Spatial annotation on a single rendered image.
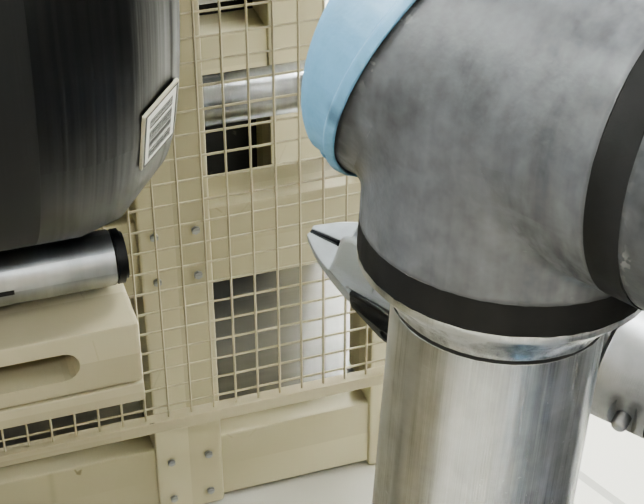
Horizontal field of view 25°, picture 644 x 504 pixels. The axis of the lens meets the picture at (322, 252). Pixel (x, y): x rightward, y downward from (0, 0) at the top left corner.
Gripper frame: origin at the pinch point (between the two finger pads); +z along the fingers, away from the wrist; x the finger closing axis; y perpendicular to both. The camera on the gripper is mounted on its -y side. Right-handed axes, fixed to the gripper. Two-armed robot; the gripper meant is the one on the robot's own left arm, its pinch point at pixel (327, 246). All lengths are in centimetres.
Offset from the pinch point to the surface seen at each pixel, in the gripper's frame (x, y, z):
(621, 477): -57, -126, -10
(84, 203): 6.1, 2.2, 15.5
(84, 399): 10.4, -20.3, 17.8
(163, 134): 0.0, 4.6, 12.7
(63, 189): 7.2, 4.9, 15.7
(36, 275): 7.0, -10.4, 22.5
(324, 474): -34, -124, 30
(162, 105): 0.2, 8.3, 11.9
